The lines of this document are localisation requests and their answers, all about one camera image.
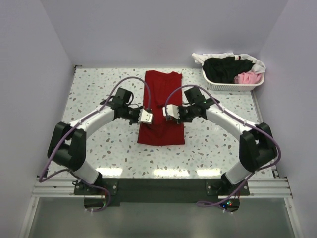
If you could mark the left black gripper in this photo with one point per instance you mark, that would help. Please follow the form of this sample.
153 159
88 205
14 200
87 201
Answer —
135 121

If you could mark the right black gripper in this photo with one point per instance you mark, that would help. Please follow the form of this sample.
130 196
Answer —
182 119

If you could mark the red t shirt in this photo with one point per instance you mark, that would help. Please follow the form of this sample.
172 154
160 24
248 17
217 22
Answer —
161 132

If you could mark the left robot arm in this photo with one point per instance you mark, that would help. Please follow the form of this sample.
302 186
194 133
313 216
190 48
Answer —
69 140

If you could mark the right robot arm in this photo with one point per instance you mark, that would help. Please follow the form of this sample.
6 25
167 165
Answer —
256 144

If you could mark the white laundry basket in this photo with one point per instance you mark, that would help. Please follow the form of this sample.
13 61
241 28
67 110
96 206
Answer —
230 87

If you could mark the black garment in basket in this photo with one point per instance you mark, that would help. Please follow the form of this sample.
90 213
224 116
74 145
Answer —
224 70

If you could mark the pink garment in basket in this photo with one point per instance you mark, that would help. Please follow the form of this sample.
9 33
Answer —
247 78

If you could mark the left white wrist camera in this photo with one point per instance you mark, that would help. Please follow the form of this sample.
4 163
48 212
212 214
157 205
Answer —
145 117

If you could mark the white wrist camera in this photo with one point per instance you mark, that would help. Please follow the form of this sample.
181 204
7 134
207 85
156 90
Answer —
171 111
145 117

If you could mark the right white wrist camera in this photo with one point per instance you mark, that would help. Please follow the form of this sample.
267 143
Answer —
171 111

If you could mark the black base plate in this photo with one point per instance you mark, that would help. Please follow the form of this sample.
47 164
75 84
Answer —
114 191

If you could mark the aluminium frame rail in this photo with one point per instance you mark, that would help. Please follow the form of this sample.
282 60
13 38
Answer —
258 188

